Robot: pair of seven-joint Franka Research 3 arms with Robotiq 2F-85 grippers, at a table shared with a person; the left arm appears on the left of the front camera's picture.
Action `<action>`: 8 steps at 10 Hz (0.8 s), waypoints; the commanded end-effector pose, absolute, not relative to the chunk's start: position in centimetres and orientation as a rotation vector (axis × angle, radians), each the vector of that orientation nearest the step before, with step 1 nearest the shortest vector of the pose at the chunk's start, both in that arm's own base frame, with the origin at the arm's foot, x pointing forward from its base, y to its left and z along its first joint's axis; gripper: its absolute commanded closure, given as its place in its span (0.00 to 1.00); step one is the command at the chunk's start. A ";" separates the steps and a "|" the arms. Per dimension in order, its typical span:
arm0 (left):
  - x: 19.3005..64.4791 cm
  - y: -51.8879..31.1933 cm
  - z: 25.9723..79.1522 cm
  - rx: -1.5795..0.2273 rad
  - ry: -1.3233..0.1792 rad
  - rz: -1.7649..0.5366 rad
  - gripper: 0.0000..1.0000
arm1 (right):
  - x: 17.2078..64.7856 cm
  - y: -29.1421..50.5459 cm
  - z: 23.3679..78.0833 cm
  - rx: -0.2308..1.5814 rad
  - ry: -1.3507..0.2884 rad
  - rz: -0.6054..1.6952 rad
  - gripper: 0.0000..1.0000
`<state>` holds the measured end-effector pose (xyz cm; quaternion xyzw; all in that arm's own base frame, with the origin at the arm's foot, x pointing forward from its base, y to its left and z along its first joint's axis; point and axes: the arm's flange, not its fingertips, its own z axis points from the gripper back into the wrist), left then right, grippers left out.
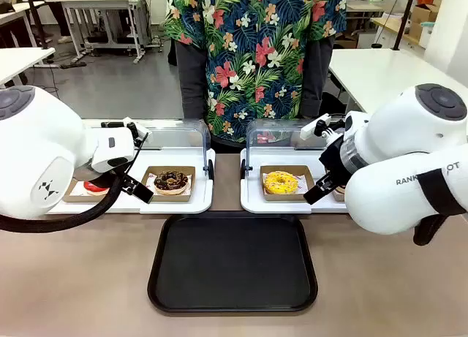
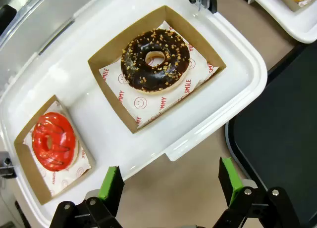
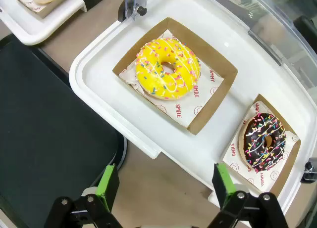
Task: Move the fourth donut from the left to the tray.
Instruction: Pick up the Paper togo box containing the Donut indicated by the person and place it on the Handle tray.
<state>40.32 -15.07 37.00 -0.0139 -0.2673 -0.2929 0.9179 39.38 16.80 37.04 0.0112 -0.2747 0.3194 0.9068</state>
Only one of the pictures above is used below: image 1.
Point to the brown cardboard donut tray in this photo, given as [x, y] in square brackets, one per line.
[75, 195]
[338, 199]
[150, 176]
[305, 176]

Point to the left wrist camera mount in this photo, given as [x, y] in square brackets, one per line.
[129, 128]

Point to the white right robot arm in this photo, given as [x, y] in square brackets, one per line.
[402, 147]

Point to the red glazed donut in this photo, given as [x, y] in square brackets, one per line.
[96, 188]

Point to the large white table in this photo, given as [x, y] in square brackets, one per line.
[380, 74]

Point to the black stand pole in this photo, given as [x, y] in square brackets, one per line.
[404, 19]

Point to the cardboard boxes stack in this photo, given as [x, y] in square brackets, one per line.
[424, 17]

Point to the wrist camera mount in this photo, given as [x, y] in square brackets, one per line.
[129, 128]
[318, 126]

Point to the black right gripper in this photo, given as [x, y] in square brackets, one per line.
[334, 158]

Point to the yellow sprinkled donut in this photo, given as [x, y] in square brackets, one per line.
[280, 182]

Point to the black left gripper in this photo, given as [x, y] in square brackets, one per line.
[89, 173]

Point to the person in floral shirt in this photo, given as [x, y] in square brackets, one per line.
[256, 59]

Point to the background person in black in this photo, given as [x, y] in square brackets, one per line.
[58, 11]

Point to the black plastic serving tray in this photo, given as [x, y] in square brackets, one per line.
[232, 264]

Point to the grey desk with metal legs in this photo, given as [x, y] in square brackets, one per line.
[98, 0]

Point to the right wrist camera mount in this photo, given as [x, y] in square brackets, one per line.
[318, 126]

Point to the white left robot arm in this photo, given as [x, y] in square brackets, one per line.
[40, 147]

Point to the chocolate sprinkled donut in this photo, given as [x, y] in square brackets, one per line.
[171, 182]

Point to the white side table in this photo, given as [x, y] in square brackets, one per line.
[18, 61]

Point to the white display case clear lid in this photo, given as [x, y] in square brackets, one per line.
[175, 147]
[278, 147]

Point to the person's left forearm dark sleeve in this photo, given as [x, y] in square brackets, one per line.
[317, 77]

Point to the person's right forearm dark sleeve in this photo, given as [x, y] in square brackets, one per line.
[192, 85]

